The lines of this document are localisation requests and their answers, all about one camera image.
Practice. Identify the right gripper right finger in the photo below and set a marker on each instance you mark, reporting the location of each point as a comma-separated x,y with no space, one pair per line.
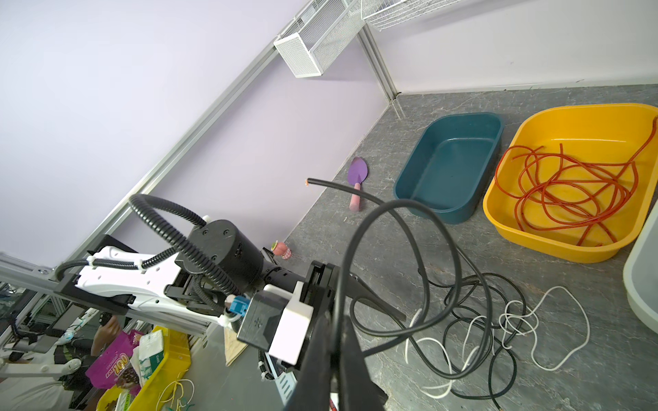
356,389

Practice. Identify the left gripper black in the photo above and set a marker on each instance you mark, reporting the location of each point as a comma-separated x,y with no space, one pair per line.
320,288

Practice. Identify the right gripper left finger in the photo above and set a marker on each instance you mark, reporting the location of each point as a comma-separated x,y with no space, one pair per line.
312,391

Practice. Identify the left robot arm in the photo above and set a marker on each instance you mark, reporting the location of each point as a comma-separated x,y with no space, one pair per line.
211,271

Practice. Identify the pink green toy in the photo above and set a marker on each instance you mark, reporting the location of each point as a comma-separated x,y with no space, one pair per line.
281,250

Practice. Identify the purple pink scoop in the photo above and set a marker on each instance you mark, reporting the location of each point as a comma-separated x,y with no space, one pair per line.
357,174

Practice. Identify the teal plastic bin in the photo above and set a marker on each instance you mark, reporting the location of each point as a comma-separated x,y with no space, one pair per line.
451,165

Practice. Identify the yellow crate with clutter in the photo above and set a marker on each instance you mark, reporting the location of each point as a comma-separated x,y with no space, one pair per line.
144,371

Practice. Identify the yellow plastic bin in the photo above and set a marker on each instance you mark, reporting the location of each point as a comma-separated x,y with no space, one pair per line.
577,182

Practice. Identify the small white mesh basket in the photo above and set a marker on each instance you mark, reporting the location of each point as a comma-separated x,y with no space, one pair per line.
318,35

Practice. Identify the white plastic bin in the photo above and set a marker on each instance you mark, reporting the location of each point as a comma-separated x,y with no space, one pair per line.
640,273

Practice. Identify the long white wire basket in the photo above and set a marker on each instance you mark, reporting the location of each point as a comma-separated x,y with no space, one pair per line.
385,14

